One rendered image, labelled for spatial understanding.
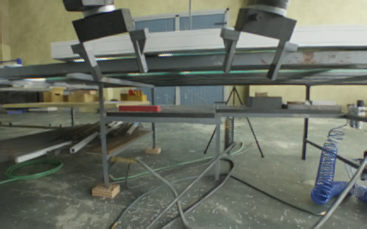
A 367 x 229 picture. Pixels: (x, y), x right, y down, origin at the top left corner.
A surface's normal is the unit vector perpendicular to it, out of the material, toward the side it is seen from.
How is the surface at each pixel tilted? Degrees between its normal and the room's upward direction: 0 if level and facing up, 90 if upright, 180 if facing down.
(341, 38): 90
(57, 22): 90
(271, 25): 114
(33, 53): 90
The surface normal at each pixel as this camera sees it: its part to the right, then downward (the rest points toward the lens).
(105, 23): -0.10, 0.49
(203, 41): -0.16, 0.10
